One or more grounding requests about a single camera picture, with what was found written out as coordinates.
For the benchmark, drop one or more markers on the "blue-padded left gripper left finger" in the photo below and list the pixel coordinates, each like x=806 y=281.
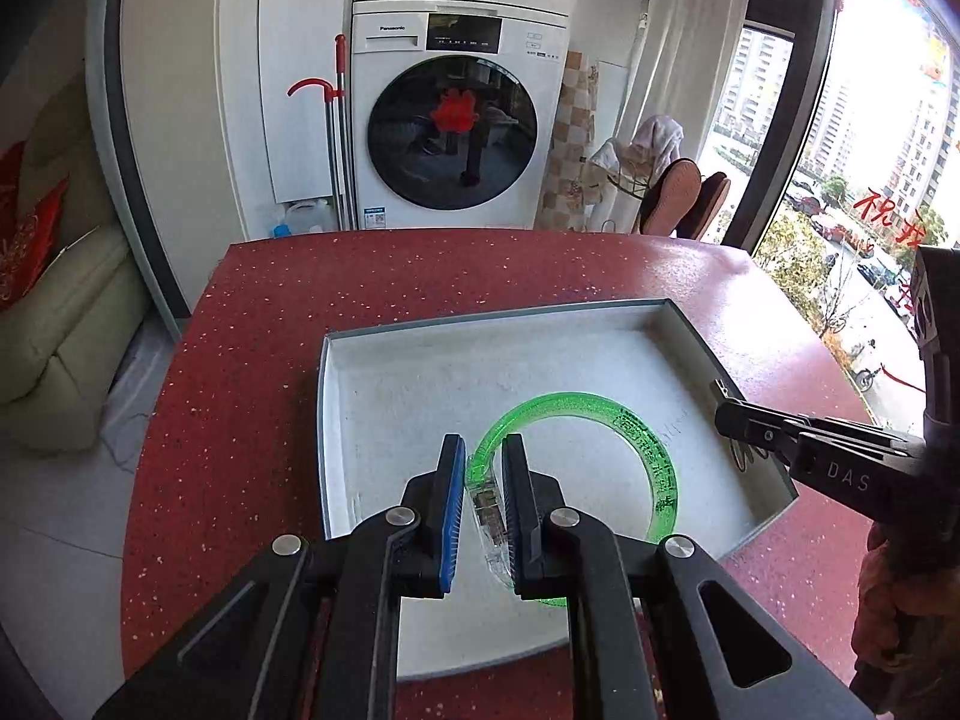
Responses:
x=310 y=630

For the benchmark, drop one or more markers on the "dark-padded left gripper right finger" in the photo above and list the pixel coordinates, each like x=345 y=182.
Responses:
x=656 y=630

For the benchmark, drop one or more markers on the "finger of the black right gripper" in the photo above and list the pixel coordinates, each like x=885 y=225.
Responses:
x=765 y=429
x=855 y=425

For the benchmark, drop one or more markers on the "green translucent bangle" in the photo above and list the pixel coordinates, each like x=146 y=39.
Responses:
x=489 y=506

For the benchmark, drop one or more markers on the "grey jewelry tray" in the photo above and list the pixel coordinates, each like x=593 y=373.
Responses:
x=594 y=391

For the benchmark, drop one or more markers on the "brown round chair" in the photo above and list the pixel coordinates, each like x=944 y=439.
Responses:
x=668 y=200
x=713 y=193

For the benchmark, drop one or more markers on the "white cloth on chair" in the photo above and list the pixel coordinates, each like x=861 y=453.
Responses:
x=619 y=174

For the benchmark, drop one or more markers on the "checkered tote bag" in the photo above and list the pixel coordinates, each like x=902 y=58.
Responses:
x=564 y=196

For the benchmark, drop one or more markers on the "cream leather armchair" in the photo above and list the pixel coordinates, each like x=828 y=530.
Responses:
x=62 y=343

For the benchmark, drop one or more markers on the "white curtain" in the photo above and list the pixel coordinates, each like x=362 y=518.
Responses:
x=679 y=65

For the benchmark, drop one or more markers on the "white front-load washing machine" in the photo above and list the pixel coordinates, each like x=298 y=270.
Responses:
x=453 y=106

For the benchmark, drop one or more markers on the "red embroidered cushion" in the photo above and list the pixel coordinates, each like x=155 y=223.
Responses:
x=31 y=249

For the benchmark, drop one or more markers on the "red handled mop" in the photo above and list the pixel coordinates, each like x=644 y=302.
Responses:
x=334 y=97

